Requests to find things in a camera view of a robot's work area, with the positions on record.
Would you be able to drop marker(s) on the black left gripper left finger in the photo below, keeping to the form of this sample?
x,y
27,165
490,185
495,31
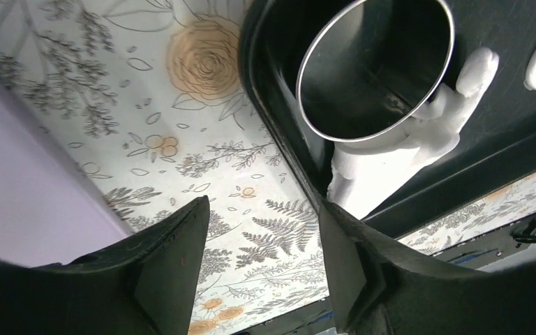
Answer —
x,y
143,284

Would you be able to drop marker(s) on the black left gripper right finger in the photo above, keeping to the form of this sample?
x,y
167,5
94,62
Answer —
x,y
378,285

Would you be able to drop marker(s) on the white dough disc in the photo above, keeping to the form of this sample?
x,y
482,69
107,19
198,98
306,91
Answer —
x,y
365,174

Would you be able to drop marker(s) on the black baking tray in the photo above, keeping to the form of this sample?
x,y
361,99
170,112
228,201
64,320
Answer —
x,y
498,143

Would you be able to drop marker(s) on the purple plastic tray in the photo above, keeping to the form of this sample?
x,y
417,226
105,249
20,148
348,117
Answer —
x,y
49,212

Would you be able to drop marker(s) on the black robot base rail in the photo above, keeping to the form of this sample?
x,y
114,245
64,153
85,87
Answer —
x,y
508,246

